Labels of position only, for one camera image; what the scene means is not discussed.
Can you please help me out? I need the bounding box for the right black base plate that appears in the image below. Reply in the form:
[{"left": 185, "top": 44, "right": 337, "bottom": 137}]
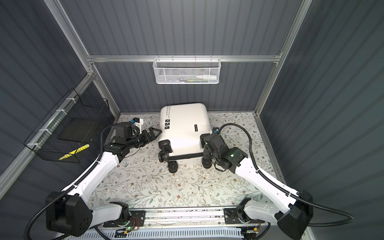
[{"left": 224, "top": 208, "right": 265, "bottom": 225}]

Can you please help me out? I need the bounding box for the white wire mesh basket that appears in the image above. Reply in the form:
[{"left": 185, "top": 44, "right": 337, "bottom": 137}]
[{"left": 153, "top": 59, "right": 222, "bottom": 85}]

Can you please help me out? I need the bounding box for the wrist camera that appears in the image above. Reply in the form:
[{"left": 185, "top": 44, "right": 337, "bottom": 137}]
[
  {"left": 212, "top": 127, "right": 220, "bottom": 135},
  {"left": 130, "top": 118, "right": 144, "bottom": 128}
]

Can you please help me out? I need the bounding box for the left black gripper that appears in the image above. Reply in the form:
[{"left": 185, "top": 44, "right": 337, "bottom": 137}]
[{"left": 126, "top": 127, "right": 161, "bottom": 150}]

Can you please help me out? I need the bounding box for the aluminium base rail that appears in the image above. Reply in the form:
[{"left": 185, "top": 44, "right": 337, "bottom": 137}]
[{"left": 62, "top": 205, "right": 304, "bottom": 229}]

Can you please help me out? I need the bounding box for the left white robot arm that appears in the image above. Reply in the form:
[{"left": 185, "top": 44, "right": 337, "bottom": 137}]
[{"left": 45, "top": 118, "right": 162, "bottom": 237}]

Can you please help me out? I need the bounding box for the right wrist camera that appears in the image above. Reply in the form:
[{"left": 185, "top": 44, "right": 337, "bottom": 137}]
[{"left": 212, "top": 127, "right": 220, "bottom": 135}]

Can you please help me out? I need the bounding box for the white hard-shell suitcase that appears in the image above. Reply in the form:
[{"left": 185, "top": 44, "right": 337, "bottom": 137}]
[{"left": 158, "top": 103, "right": 212, "bottom": 173}]

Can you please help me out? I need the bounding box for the left black corrugated cable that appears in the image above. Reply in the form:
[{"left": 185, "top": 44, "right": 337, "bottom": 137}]
[{"left": 23, "top": 122, "right": 142, "bottom": 240}]

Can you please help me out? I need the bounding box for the black wire mesh basket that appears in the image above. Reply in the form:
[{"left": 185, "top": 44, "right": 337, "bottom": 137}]
[{"left": 24, "top": 89, "right": 113, "bottom": 164}]

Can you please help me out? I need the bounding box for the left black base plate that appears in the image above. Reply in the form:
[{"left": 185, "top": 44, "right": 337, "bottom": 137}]
[{"left": 103, "top": 211, "right": 146, "bottom": 228}]

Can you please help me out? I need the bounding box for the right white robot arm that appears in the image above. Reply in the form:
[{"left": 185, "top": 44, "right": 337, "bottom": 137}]
[{"left": 203, "top": 134, "right": 313, "bottom": 240}]

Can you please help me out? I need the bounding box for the floral table mat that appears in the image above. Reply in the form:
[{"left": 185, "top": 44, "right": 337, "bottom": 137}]
[{"left": 88, "top": 112, "right": 275, "bottom": 209}]

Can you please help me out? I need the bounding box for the yellow black striped label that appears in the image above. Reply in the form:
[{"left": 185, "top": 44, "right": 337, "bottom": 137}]
[{"left": 59, "top": 144, "right": 90, "bottom": 161}]

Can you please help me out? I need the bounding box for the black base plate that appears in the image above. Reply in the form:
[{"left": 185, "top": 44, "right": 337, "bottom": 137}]
[
  {"left": 224, "top": 208, "right": 265, "bottom": 225},
  {"left": 103, "top": 211, "right": 146, "bottom": 228}
]

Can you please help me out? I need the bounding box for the black corrugated cable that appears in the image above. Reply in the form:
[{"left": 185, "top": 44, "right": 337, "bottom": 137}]
[
  {"left": 23, "top": 122, "right": 142, "bottom": 240},
  {"left": 217, "top": 122, "right": 355, "bottom": 228}
]

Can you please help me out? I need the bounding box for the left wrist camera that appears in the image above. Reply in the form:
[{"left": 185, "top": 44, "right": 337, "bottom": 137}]
[{"left": 130, "top": 118, "right": 144, "bottom": 128}]

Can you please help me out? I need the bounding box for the right black corrugated cable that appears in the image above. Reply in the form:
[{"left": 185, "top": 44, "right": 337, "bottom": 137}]
[{"left": 217, "top": 122, "right": 355, "bottom": 228}]

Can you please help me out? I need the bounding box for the white tube in basket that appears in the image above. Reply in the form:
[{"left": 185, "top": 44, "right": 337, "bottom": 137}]
[{"left": 196, "top": 75, "right": 218, "bottom": 81}]

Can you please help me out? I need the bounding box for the white vented panel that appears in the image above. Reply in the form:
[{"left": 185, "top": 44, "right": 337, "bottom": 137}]
[{"left": 65, "top": 227, "right": 244, "bottom": 240}]

